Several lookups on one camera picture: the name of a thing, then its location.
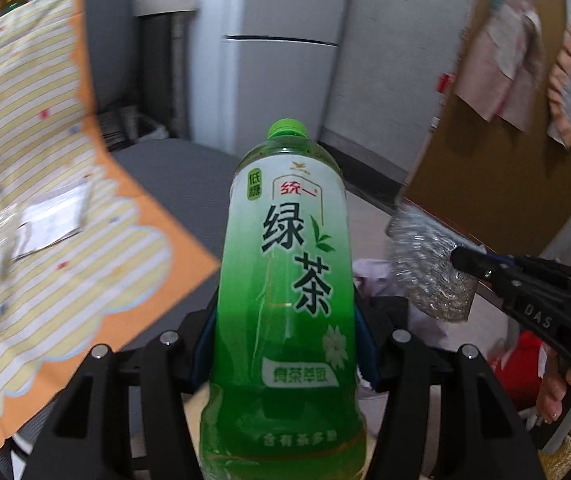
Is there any clear bubble wrap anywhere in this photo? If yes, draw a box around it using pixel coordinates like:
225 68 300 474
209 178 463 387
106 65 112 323
386 203 486 323

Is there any green tea bottle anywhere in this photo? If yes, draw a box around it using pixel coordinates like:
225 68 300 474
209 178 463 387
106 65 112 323
200 118 367 479

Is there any clear plastic food container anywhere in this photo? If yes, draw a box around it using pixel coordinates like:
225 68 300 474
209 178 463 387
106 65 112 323
0 179 91 316

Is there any pink lined trash bin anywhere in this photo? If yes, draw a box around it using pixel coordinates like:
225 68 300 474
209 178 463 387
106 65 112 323
353 259 409 308

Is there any white kitchen counter shelf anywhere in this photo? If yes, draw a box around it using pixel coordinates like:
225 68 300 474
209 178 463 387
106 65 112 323
132 0 200 18

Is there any red plastic bag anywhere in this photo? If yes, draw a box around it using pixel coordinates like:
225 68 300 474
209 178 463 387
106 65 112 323
489 330 547 411

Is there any striped yellow tablecloth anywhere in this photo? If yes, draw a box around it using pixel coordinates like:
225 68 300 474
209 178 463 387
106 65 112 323
0 0 218 448

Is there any pink hanging cloth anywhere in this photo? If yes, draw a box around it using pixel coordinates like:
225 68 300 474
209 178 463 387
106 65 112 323
456 0 546 132

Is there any grey fabric office chair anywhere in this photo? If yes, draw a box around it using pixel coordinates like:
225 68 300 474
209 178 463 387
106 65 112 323
82 0 246 261

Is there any grey refrigerator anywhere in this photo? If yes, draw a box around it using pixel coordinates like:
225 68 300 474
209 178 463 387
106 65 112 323
190 0 348 156

